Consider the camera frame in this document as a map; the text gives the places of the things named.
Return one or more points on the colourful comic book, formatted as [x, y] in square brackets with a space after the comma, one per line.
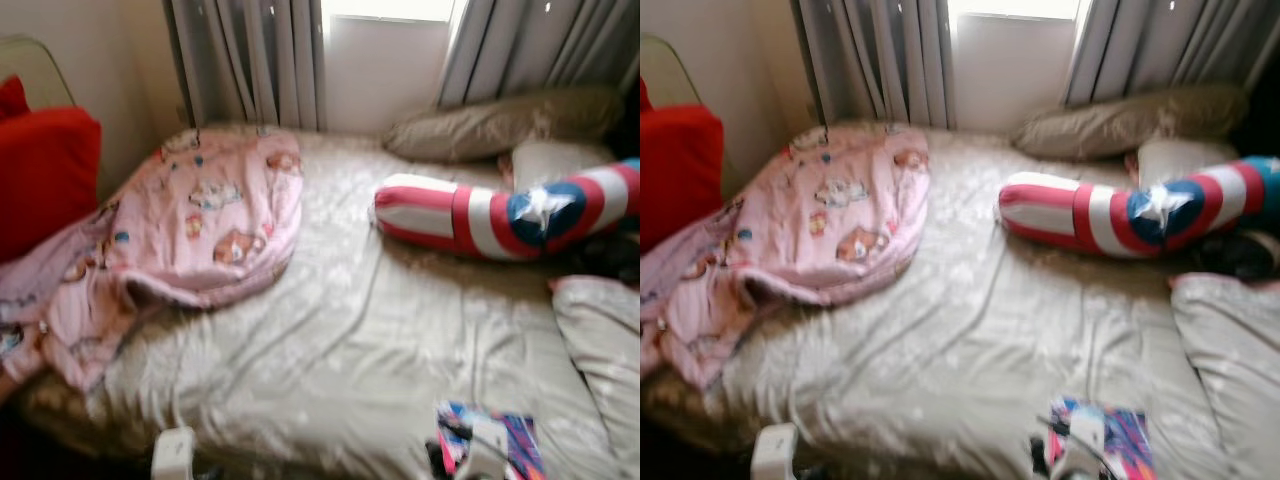
[1132, 445]
[522, 445]

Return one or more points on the bed with beige floral sheet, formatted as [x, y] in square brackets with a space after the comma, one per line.
[350, 340]
[980, 340]

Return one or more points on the beige floral pillow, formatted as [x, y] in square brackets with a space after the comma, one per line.
[605, 350]
[1230, 350]

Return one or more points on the red white striped bolster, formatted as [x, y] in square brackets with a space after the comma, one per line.
[450, 215]
[1070, 212]

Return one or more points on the black fabric item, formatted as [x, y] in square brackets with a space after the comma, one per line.
[1235, 255]
[610, 258]

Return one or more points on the pink cartoon print blanket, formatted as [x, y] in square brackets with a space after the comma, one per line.
[200, 220]
[830, 215]

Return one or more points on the red cushion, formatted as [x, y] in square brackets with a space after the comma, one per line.
[45, 180]
[10, 98]
[680, 170]

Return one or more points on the grey curtain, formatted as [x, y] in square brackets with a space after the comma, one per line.
[540, 45]
[870, 60]
[1170, 45]
[250, 60]

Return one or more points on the beige padded headboard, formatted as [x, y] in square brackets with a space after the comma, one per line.
[665, 75]
[40, 75]

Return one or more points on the bright window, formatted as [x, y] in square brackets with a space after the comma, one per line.
[390, 8]
[1015, 8]

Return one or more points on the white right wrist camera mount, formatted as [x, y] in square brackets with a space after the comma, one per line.
[1087, 445]
[490, 445]

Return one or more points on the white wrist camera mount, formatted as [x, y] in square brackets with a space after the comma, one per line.
[773, 452]
[173, 455]
[1087, 445]
[490, 445]

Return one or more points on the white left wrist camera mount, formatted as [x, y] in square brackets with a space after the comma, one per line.
[173, 455]
[773, 452]

